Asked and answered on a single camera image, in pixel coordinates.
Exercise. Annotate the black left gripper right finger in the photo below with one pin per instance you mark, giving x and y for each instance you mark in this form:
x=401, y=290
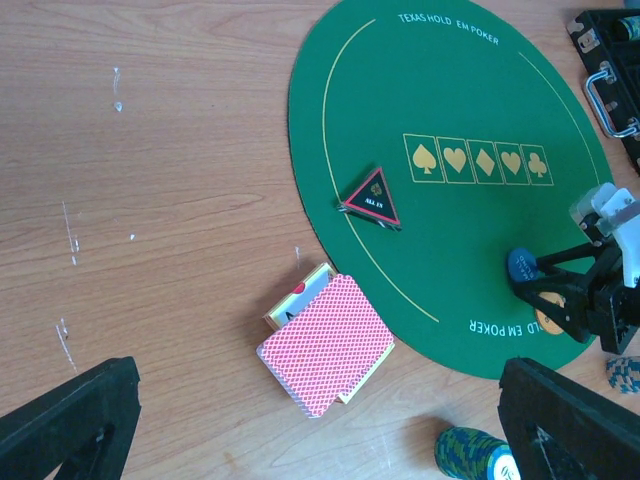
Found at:
x=558, y=429

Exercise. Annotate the triangular all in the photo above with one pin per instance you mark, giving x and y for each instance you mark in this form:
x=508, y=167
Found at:
x=371, y=199

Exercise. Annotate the silver case handle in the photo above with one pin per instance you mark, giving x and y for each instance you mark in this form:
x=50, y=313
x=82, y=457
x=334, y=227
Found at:
x=603, y=108

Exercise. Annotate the blue small blind button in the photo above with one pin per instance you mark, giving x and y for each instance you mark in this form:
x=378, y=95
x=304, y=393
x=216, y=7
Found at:
x=521, y=266

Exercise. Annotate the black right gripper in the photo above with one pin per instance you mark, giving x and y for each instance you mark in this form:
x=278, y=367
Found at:
x=600, y=305

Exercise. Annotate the round green poker mat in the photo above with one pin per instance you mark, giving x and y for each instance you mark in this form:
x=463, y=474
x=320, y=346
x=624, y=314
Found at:
x=484, y=148

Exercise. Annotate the black poker case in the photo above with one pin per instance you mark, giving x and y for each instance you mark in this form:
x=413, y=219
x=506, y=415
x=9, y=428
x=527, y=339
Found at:
x=607, y=42

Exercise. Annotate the red backed card deck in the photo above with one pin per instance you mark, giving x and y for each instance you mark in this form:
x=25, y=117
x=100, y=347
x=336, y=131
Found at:
x=325, y=345

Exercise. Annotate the chips row in case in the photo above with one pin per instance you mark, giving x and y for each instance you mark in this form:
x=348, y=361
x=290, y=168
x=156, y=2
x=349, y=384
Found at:
x=626, y=29

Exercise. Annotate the green blue 50 chip stack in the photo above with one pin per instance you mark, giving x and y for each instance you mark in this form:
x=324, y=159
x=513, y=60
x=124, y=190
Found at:
x=467, y=453

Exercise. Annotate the yellow playing card box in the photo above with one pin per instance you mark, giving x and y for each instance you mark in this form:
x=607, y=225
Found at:
x=310, y=305

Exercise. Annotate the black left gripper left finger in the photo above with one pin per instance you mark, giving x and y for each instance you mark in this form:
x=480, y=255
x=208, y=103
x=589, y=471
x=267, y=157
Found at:
x=82, y=429

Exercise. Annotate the blue white chip stack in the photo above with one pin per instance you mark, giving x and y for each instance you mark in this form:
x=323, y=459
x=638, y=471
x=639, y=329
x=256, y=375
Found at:
x=623, y=374

